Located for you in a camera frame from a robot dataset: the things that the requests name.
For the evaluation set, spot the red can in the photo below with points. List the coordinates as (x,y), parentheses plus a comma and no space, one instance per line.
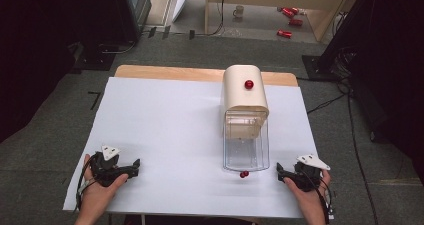
(289,11)
(295,22)
(284,34)

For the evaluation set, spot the cream container with clear drawer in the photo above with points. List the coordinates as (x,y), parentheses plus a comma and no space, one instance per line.
(245,118)

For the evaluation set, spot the person's right hand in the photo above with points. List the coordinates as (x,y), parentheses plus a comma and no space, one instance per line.
(313,200)

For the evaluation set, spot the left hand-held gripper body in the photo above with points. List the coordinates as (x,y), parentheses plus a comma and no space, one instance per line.
(106,171)

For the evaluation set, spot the wooden table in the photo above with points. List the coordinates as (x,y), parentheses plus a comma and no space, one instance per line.
(166,73)

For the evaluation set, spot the red round knob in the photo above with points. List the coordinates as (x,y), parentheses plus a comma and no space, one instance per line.
(249,84)

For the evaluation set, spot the black tape strip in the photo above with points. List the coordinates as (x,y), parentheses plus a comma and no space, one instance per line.
(152,32)
(192,34)
(166,32)

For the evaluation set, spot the white table sheet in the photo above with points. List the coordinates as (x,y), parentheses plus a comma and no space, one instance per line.
(166,135)

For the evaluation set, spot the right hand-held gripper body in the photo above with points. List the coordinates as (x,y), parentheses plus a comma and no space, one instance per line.
(306,176)

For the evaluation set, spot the beige mug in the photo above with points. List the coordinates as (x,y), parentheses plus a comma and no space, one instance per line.
(238,11)

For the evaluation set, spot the black monitor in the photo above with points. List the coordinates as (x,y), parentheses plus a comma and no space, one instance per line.
(133,8)

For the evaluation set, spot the person's left hand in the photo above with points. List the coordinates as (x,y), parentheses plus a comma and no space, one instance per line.
(96,195)

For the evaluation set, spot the black floor stand base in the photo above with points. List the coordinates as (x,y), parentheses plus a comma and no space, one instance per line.
(316,68)
(95,60)

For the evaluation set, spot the black tape corner mark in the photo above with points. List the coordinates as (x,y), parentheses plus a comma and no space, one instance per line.
(96,98)

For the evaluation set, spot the dark curtain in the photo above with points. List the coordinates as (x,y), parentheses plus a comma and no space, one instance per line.
(30,51)
(393,68)

